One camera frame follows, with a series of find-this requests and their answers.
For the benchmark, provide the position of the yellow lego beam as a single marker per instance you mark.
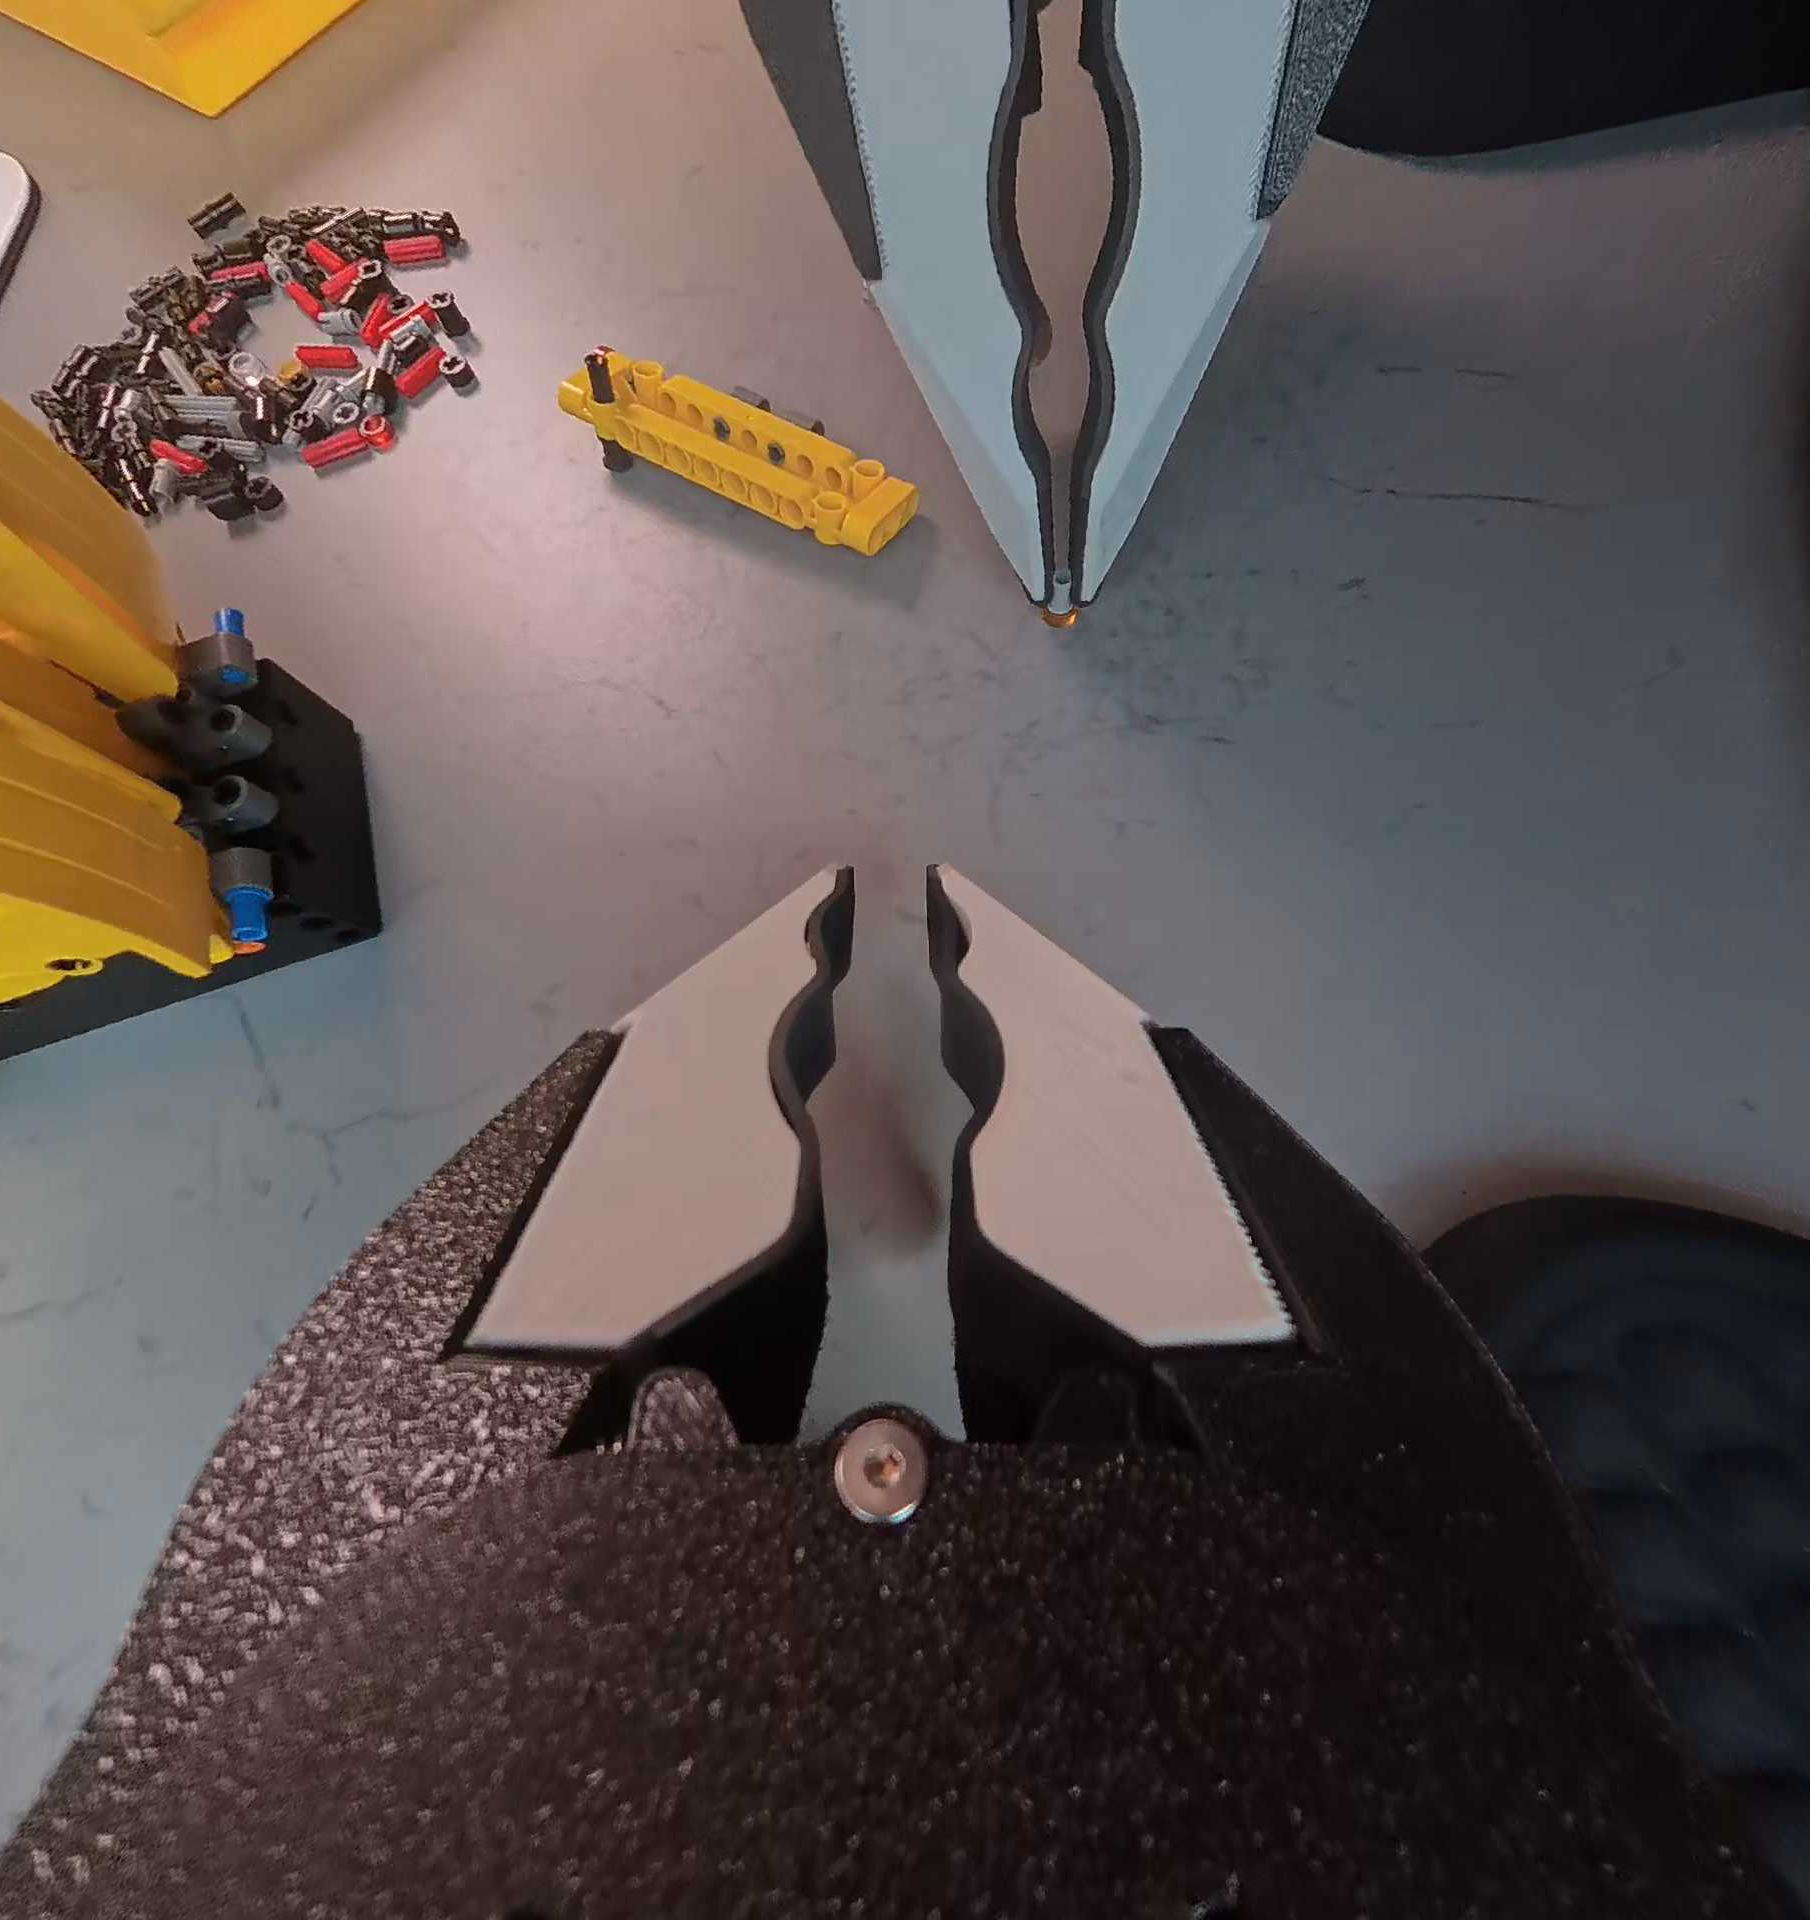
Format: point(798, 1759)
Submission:
point(740, 451)

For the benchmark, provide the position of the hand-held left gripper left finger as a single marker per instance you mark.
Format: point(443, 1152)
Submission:
point(652, 1199)

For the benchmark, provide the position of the yellow lego model black base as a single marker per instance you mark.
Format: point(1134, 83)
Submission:
point(94, 780)

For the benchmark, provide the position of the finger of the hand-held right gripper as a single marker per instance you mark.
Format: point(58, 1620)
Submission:
point(935, 227)
point(1197, 180)

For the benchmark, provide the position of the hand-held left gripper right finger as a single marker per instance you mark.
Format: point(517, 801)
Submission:
point(1116, 1184)

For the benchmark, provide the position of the single black lego pin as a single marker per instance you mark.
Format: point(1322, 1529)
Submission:
point(217, 216)

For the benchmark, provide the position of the yellow parts bin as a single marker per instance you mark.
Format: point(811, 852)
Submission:
point(170, 39)

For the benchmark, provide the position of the pile of red black lego pins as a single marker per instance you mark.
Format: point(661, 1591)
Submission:
point(244, 362)

